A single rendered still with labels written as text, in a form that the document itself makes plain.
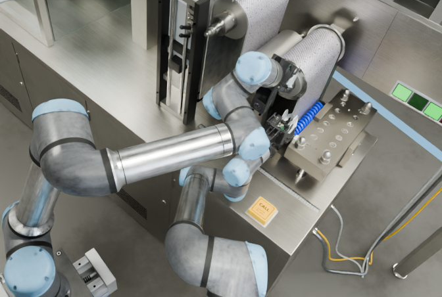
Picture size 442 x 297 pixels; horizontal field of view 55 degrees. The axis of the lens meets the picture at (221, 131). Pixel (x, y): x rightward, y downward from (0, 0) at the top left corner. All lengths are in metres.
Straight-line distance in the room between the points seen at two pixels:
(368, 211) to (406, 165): 0.50
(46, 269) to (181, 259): 0.38
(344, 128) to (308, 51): 0.36
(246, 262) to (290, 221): 0.51
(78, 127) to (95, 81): 0.85
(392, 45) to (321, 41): 0.24
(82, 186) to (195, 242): 0.28
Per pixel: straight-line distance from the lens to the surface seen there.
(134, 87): 1.75
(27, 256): 1.24
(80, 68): 1.85
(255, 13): 1.38
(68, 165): 0.89
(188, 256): 0.98
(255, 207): 1.44
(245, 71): 0.99
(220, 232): 1.69
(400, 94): 1.61
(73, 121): 0.95
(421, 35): 1.49
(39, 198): 1.13
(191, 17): 1.31
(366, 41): 1.57
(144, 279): 2.28
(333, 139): 1.55
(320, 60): 1.41
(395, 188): 2.94
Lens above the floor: 2.15
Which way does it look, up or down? 50 degrees down
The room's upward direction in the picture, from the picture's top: 12 degrees clockwise
